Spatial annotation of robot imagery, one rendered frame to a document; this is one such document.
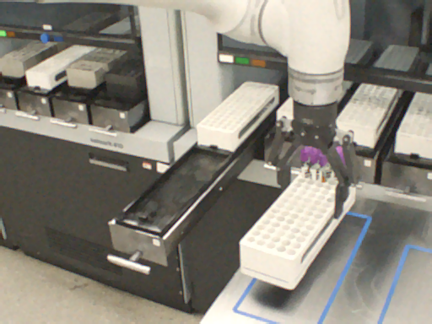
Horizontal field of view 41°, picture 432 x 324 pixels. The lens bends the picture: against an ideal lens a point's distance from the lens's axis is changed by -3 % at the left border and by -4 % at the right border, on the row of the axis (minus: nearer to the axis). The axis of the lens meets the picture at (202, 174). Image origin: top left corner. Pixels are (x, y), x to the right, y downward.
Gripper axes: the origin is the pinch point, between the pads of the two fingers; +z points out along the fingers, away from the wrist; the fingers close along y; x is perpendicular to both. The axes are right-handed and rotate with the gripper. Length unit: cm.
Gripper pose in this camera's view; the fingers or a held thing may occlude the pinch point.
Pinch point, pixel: (311, 197)
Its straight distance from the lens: 111.0
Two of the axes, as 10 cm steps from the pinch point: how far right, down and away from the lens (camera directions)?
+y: 8.4, 2.3, -4.8
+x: 5.3, -4.7, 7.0
